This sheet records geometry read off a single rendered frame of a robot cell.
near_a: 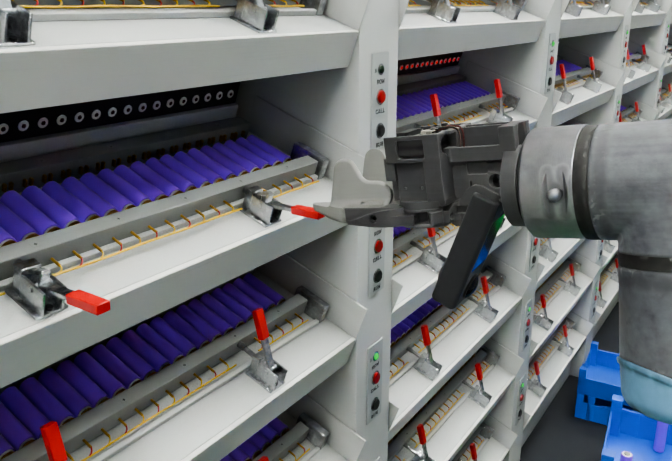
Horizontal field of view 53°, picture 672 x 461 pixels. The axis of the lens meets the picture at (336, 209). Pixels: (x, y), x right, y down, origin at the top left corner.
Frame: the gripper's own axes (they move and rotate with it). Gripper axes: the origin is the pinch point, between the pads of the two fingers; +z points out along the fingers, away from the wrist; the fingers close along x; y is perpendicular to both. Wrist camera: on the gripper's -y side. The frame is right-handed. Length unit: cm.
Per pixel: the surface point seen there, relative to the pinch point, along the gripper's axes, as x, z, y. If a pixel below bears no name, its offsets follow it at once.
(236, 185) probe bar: 1.3, 11.6, 3.0
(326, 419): -15.4, 18.3, -34.9
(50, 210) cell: 20.2, 16.3, 5.0
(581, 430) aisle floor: -126, 16, -97
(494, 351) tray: -85, 22, -56
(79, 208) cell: 18.0, 15.4, 4.6
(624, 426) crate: -68, -10, -59
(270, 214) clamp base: 1.2, 7.7, -0.3
